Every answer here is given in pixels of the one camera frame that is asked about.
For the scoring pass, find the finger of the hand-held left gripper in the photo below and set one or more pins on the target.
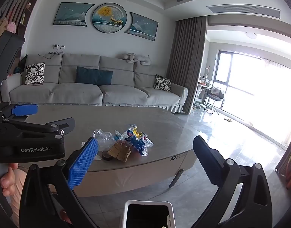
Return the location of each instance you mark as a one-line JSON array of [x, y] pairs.
[[61, 125], [25, 110]]

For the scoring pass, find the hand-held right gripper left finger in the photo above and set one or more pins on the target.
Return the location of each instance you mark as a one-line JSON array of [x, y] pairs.
[[82, 163]]

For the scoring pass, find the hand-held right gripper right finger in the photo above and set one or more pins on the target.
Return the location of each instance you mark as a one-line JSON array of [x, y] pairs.
[[203, 153]]

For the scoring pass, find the dark tape roll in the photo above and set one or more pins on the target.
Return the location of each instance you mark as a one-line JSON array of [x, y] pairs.
[[107, 156]]

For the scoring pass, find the clear plastic bag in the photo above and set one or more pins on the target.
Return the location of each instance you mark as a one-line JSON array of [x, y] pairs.
[[104, 137]]

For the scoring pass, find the brown paper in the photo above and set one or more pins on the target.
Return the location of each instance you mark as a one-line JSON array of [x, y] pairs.
[[120, 150]]

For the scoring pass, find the colourful foil wrapper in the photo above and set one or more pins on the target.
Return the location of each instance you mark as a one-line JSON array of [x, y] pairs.
[[138, 142]]

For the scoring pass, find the white bin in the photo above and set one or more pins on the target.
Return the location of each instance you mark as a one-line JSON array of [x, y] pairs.
[[126, 209]]

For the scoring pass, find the person's left forearm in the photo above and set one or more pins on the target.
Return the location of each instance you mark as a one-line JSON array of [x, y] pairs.
[[17, 199]]

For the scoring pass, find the person's left hand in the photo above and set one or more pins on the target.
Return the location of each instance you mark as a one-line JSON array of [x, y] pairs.
[[7, 179]]

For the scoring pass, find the black table label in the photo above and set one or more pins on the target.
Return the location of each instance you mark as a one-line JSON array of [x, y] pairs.
[[178, 156]]

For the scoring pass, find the grey fabric sofa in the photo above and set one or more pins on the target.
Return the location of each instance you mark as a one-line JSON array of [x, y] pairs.
[[76, 92]]

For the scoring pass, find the large floral cushion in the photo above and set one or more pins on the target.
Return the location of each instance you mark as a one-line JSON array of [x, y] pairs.
[[34, 73]]

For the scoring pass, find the yellow slipper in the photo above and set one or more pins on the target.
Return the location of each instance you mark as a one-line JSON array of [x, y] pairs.
[[228, 120]]

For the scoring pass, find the beige coffee table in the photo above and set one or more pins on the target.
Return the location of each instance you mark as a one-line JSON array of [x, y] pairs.
[[136, 168]]

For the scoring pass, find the teal cushion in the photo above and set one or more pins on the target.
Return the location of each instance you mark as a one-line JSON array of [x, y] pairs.
[[93, 76]]

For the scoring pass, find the swivel stool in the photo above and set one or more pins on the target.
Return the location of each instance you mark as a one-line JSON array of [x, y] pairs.
[[215, 95]]

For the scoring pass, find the white balcony desk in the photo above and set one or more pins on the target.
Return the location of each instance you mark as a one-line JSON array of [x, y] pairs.
[[202, 85]]

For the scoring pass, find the small floral cushion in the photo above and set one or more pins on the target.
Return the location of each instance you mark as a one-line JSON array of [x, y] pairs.
[[162, 83]]

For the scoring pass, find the balcony window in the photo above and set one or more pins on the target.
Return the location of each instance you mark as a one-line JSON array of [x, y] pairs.
[[242, 80]]

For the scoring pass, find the pink cloth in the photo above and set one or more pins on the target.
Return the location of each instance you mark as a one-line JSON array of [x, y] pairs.
[[12, 27]]

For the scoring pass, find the orange brown curtain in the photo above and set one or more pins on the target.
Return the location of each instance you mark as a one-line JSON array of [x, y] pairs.
[[290, 161]]

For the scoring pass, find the brown window curtain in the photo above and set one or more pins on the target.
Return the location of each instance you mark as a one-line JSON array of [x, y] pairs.
[[185, 61]]

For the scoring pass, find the grey plush toy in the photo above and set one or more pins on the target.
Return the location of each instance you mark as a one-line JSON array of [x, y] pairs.
[[136, 59]]

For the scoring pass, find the wooden shelf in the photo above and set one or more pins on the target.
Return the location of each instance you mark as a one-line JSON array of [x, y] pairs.
[[24, 7]]

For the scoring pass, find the round ceiling lamp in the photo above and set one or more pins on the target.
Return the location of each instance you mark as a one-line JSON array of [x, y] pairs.
[[251, 35]]

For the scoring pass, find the ceiling air vent grille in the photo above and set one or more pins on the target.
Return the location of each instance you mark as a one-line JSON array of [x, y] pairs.
[[245, 10]]

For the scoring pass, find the wall socket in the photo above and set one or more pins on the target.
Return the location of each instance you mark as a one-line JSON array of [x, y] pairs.
[[60, 45]]

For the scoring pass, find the wide curved wall picture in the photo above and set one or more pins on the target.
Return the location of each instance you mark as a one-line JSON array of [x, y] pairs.
[[72, 14]]

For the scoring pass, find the round deer wall picture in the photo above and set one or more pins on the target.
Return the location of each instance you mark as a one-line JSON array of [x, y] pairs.
[[109, 17]]

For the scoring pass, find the narrow curved wall picture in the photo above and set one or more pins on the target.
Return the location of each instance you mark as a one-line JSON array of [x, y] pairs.
[[142, 26]]

